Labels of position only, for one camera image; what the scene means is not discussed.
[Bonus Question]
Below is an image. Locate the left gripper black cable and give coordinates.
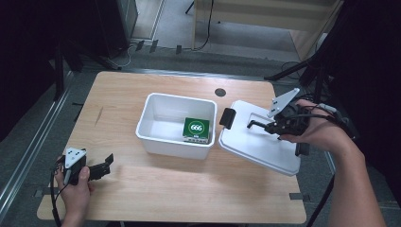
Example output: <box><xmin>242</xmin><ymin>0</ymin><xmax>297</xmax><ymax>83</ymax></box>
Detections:
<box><xmin>49</xmin><ymin>163</ymin><xmax>69</xmax><ymax>227</ymax></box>

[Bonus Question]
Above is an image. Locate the black metal stand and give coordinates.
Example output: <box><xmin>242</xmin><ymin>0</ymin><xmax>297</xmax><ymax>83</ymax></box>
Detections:
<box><xmin>52</xmin><ymin>41</ymin><xmax>66</xmax><ymax>102</ymax></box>

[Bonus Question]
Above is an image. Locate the white lid with black latches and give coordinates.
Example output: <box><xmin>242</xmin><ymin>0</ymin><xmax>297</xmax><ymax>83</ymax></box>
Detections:
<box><xmin>218</xmin><ymin>99</ymin><xmax>310</xmax><ymax>177</ymax></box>

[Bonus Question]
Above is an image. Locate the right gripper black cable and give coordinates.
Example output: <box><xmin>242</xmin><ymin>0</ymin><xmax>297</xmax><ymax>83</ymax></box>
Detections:
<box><xmin>292</xmin><ymin>103</ymin><xmax>360</xmax><ymax>227</ymax></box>

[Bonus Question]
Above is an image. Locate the metal floor rail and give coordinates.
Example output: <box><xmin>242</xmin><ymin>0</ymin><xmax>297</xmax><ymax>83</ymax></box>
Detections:
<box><xmin>0</xmin><ymin>70</ymin><xmax>76</xmax><ymax>219</ymax></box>
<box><xmin>324</xmin><ymin>152</ymin><xmax>337</xmax><ymax>174</ymax></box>

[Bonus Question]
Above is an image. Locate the dark cabinet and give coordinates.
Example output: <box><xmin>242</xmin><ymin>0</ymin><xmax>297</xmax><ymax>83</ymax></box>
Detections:
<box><xmin>94</xmin><ymin>0</ymin><xmax>140</xmax><ymax>60</ymax></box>

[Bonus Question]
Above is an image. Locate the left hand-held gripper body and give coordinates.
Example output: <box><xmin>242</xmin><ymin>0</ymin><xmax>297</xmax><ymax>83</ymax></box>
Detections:
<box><xmin>60</xmin><ymin>147</ymin><xmax>93</xmax><ymax>186</ymax></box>

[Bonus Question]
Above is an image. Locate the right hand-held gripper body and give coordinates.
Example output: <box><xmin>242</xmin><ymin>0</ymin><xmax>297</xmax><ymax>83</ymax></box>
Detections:
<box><xmin>267</xmin><ymin>87</ymin><xmax>312</xmax><ymax>137</ymax></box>

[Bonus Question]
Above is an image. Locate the green cardboard box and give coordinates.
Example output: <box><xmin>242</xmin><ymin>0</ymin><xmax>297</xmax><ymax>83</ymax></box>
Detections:
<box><xmin>182</xmin><ymin>116</ymin><xmax>211</xmax><ymax>145</ymax></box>

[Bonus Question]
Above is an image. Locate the light wooden bench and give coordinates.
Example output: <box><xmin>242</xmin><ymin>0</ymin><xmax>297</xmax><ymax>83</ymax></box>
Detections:
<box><xmin>191</xmin><ymin>0</ymin><xmax>345</xmax><ymax>61</ymax></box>

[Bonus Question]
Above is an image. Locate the black tripod leg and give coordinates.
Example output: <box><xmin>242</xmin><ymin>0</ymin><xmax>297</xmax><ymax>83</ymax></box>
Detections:
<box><xmin>264</xmin><ymin>56</ymin><xmax>317</xmax><ymax>81</ymax></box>

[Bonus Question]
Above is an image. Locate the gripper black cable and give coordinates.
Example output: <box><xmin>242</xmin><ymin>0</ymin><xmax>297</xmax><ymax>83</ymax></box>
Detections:
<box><xmin>292</xmin><ymin>103</ymin><xmax>360</xmax><ymax>227</ymax></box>
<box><xmin>49</xmin><ymin>163</ymin><xmax>69</xmax><ymax>227</ymax></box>

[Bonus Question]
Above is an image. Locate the black hanging cable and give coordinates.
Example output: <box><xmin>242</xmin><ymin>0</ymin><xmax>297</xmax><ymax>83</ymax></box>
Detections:
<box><xmin>191</xmin><ymin>0</ymin><xmax>216</xmax><ymax>52</ymax></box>

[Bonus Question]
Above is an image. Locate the grey tape strip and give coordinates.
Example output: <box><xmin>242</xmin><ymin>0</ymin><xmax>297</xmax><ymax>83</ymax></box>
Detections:
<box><xmin>288</xmin><ymin>192</ymin><xmax>312</xmax><ymax>202</ymax></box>
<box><xmin>33</xmin><ymin>187</ymin><xmax>61</xmax><ymax>199</ymax></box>

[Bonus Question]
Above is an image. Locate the white plastic storage box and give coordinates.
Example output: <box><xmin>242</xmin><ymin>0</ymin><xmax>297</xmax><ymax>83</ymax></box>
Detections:
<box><xmin>134</xmin><ymin>92</ymin><xmax>218</xmax><ymax>161</ymax></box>

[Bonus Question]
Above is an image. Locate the white floor cable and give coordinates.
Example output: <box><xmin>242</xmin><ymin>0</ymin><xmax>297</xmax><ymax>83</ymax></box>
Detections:
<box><xmin>115</xmin><ymin>43</ymin><xmax>134</xmax><ymax>69</ymax></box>

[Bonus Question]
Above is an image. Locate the person's right hand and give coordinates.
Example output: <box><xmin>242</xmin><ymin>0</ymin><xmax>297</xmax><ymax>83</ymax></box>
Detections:
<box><xmin>278</xmin><ymin>98</ymin><xmax>357</xmax><ymax>156</ymax></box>

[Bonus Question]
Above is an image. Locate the person's left hand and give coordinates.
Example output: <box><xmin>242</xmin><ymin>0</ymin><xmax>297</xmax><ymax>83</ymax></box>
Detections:
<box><xmin>55</xmin><ymin>166</ymin><xmax>96</xmax><ymax>219</ymax></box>

